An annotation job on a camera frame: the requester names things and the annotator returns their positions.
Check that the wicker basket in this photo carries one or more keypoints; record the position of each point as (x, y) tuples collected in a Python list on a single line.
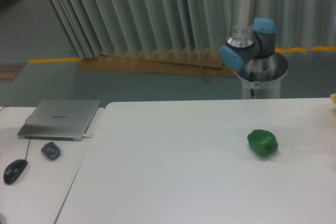
[(333, 98)]

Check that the pale green curtain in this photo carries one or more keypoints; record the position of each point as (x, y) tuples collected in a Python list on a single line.
[(119, 26)]

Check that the black computer mouse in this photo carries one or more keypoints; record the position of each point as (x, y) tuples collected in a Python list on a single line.
[(13, 171)]

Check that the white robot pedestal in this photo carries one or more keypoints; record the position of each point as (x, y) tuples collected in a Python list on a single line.
[(259, 90)]

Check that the green bell pepper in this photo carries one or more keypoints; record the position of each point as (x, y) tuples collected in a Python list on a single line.
[(262, 142)]

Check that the silver closed laptop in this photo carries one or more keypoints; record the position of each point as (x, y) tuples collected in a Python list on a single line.
[(60, 119)]

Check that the white usb plug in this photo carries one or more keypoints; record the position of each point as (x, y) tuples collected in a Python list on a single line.
[(87, 136)]

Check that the black small controller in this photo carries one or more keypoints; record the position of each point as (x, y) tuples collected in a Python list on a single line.
[(51, 151)]

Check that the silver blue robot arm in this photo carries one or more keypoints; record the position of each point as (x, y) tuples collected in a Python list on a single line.
[(257, 27)]

